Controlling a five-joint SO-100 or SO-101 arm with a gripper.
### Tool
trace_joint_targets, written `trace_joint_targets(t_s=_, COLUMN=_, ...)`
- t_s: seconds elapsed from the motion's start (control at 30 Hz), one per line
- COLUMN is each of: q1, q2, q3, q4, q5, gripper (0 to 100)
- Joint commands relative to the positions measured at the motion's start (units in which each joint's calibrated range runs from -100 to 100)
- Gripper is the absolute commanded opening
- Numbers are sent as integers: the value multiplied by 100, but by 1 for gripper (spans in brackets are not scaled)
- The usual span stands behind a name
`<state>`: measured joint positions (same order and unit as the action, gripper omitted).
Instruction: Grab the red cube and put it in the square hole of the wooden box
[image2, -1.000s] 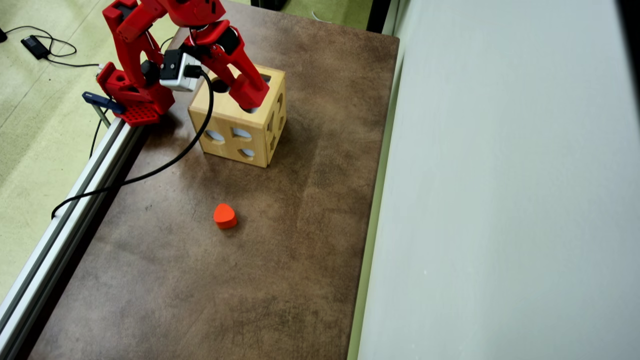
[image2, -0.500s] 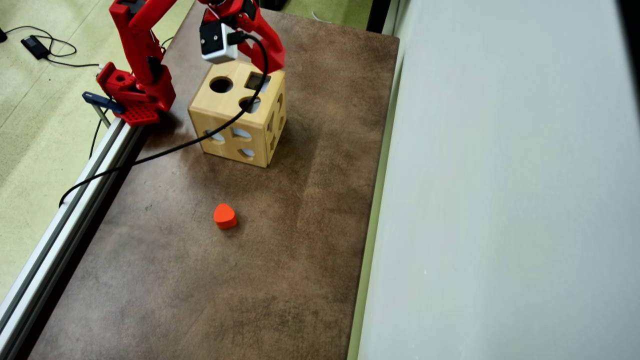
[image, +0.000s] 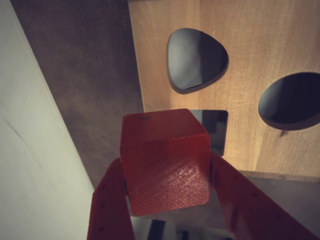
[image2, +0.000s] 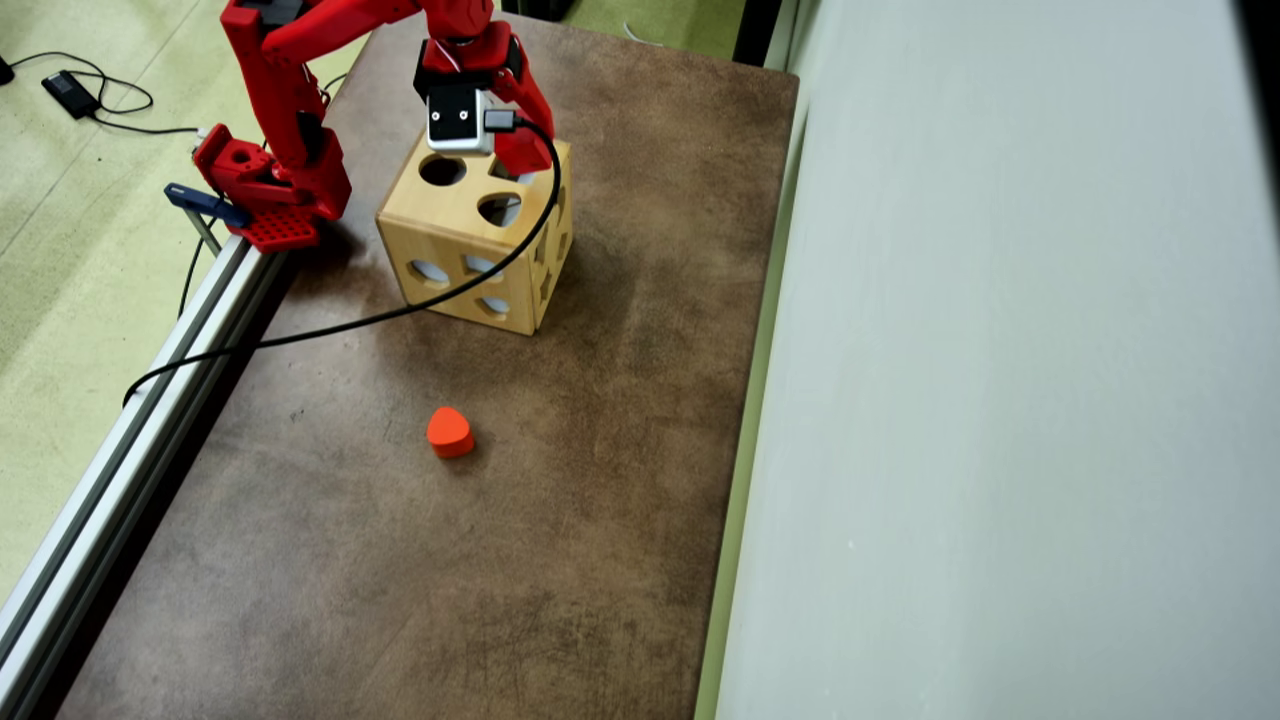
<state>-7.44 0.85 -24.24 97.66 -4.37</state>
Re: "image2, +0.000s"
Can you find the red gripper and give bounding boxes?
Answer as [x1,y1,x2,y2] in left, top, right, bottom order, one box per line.
[415,20,556,177]

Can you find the wooden shape sorter box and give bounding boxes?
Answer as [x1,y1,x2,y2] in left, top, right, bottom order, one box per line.
[376,130,574,337]

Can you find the orange rounded wooden block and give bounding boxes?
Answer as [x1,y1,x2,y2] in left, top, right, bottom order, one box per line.
[426,406,476,459]

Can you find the blue table clamp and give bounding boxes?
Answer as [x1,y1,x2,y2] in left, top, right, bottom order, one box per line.
[165,183,251,229]

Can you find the black power adapter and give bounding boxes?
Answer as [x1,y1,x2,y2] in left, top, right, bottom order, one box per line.
[42,70,101,119]

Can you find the black camera usb cable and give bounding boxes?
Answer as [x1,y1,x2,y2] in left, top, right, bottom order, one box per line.
[122,108,563,408]

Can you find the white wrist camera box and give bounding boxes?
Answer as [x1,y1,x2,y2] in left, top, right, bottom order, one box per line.
[428,85,493,153]

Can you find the thin black adapter cable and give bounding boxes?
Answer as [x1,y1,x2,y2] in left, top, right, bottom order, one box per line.
[0,50,201,137]

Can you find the aluminium profile rail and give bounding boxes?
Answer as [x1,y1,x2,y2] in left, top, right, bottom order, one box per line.
[0,235,291,720]

